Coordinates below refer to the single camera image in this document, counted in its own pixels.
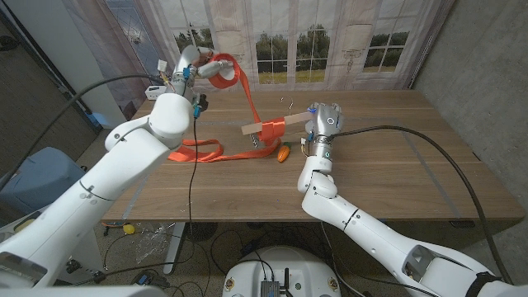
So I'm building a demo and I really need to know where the black yellow foot pedal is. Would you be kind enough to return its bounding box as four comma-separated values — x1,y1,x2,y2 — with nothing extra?
12,212,42,232

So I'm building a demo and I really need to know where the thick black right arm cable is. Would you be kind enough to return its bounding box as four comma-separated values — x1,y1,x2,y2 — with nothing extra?
328,125,515,286

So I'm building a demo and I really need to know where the printed window backdrop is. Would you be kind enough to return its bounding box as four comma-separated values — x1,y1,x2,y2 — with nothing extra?
138,0,455,92

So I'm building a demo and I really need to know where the orange toy carrot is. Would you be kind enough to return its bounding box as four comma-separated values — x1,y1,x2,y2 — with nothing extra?
276,141,293,163

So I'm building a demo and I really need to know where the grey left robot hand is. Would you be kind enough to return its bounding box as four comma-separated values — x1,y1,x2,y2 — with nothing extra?
171,44,235,90

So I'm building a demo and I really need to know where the wooden slat clip hanger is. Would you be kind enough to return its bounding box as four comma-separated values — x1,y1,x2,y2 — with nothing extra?
241,96,314,149

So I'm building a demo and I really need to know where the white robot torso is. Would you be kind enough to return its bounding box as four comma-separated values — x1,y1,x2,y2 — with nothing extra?
221,245,342,297

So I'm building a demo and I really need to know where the white power strip box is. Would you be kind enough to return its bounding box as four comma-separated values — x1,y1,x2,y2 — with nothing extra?
144,85,168,101

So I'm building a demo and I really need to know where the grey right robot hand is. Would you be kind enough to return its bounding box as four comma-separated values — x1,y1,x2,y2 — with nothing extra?
304,101,344,144

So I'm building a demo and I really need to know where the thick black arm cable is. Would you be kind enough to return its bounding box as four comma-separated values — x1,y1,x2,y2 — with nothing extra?
0,73,168,189
328,125,515,286

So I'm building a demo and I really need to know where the grey box with antenna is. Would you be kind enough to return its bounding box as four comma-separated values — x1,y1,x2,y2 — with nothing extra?
260,267,295,297

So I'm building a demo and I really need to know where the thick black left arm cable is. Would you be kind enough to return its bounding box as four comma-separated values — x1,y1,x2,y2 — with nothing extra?
0,73,168,189

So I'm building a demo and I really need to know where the clear plastic wrap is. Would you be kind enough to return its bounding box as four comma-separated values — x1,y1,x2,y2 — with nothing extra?
135,222,174,265

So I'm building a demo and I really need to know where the thin black left wrist cable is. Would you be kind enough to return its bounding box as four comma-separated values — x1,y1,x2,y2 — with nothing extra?
187,117,198,226

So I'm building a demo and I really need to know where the metal table leg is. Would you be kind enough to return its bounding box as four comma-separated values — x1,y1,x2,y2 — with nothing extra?
163,221,186,276

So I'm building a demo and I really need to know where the orange ribbon with roll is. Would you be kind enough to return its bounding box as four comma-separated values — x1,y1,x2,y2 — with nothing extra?
167,52,288,163

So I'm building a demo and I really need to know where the blue plastic bin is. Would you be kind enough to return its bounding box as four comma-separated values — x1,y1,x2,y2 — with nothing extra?
0,146,89,211

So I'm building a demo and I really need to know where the bluish printed backdrop panel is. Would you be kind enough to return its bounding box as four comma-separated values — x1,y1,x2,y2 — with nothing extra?
61,0,174,120

